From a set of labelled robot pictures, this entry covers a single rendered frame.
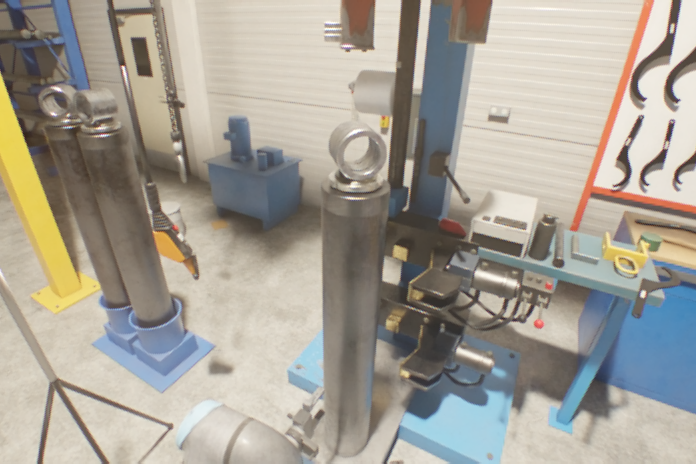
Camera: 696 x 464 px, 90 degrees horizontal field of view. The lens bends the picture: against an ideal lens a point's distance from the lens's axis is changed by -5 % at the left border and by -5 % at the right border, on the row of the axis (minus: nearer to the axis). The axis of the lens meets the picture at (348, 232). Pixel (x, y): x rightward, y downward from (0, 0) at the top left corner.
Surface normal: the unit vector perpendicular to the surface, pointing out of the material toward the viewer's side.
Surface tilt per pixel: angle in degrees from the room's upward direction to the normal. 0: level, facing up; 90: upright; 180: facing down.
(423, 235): 90
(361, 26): 90
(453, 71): 90
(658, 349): 90
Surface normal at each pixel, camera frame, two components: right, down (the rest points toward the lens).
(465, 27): 0.07, 0.49
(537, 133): -0.48, 0.42
